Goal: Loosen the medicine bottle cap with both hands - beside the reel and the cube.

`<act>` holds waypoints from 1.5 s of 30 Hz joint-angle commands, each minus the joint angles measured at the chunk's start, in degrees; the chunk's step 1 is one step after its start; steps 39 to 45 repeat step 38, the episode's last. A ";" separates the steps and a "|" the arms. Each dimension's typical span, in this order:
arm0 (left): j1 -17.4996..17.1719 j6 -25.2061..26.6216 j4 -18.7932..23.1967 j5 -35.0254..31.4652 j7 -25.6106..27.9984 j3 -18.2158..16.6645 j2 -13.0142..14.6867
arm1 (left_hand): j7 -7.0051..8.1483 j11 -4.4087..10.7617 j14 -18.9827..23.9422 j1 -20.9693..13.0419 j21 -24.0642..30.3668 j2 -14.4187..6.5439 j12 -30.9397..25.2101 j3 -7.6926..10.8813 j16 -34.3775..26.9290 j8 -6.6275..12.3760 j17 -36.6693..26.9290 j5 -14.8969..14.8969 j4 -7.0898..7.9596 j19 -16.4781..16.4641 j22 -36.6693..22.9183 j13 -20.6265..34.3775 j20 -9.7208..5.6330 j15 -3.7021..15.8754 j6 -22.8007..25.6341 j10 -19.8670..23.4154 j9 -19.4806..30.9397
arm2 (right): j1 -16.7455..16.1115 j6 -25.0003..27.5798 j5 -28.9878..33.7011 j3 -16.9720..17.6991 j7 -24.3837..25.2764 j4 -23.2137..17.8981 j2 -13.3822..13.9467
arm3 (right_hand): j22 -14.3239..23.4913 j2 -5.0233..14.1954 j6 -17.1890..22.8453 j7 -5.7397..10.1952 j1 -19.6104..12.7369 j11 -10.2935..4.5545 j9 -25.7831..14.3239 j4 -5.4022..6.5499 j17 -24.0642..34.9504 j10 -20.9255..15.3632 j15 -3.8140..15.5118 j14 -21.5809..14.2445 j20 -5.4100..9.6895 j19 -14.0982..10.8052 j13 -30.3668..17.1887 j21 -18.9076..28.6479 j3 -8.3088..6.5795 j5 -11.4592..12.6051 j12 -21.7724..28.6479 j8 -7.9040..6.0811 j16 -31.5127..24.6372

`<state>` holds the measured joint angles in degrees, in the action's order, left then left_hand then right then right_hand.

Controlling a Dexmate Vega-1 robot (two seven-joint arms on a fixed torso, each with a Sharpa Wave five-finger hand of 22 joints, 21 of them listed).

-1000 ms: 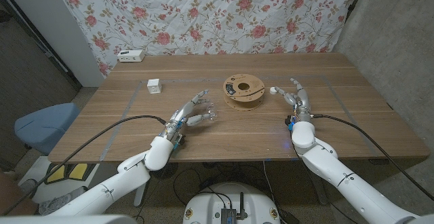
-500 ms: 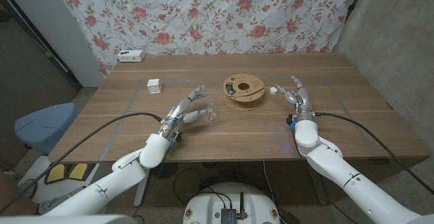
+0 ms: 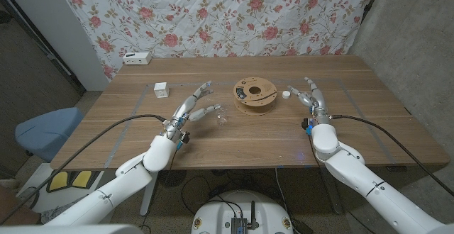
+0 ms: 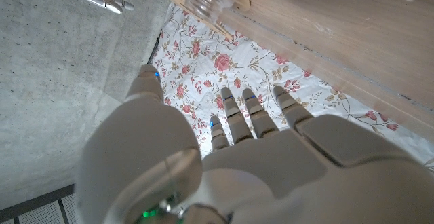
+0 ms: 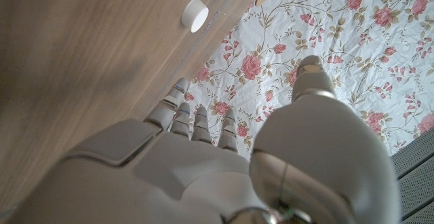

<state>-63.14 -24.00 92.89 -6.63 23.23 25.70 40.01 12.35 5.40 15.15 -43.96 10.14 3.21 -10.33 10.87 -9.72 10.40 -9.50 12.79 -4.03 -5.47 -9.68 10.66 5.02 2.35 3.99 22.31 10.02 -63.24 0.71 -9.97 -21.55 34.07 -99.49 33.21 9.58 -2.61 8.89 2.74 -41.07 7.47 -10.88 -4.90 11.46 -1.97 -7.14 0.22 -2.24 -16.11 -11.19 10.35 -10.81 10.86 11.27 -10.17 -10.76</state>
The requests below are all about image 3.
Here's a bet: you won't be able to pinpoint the white robot torso base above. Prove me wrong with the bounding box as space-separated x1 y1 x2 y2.
190 190 294 234

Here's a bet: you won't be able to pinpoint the grey tape outline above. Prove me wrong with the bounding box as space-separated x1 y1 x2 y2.
105 77 397 167

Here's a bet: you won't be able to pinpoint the small white cube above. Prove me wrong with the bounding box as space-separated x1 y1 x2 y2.
153 82 170 99

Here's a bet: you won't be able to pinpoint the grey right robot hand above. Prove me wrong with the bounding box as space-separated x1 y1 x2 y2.
287 77 333 126

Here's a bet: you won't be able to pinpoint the person's bare leg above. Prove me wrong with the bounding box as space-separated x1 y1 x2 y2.
0 185 40 226

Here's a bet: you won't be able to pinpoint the white floor mat yellow shapes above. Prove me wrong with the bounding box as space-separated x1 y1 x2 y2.
17 162 118 213

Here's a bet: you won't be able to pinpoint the floral backdrop cloth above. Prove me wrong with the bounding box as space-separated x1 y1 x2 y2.
56 0 379 81

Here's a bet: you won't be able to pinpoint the blue stool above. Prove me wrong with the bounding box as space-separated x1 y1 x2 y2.
14 106 84 163

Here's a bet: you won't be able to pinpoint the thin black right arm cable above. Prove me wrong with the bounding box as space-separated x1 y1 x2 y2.
307 134 372 234

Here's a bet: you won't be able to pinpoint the cardboard filament reel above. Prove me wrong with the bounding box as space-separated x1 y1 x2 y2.
233 77 278 117

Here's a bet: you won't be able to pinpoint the grey table leg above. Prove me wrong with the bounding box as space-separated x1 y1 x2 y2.
320 167 343 216

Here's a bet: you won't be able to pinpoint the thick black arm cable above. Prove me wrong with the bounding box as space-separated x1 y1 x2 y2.
0 113 167 224
329 114 454 198

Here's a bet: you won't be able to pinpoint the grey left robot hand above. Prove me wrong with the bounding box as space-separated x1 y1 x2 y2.
163 80 222 143

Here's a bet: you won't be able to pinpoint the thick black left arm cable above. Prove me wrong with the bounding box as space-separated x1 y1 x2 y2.
0 113 167 224

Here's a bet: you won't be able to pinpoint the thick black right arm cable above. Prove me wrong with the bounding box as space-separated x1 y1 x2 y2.
329 114 454 198

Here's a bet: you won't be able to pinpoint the grey sneaker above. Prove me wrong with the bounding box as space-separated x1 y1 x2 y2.
40 204 77 224

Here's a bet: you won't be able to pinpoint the white power strip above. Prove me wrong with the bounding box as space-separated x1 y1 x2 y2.
122 51 153 66

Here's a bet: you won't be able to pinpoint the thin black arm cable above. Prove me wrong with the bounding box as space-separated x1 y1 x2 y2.
140 148 180 234
307 134 372 234

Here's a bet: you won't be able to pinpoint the black antenna box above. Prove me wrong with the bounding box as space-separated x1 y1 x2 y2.
231 201 260 234

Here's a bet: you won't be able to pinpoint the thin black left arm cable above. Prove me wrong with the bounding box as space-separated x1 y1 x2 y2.
140 148 180 234

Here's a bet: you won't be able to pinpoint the white wall panel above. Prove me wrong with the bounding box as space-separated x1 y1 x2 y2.
0 0 110 92

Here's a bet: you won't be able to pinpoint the white table leg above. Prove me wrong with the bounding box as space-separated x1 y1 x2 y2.
139 172 160 217

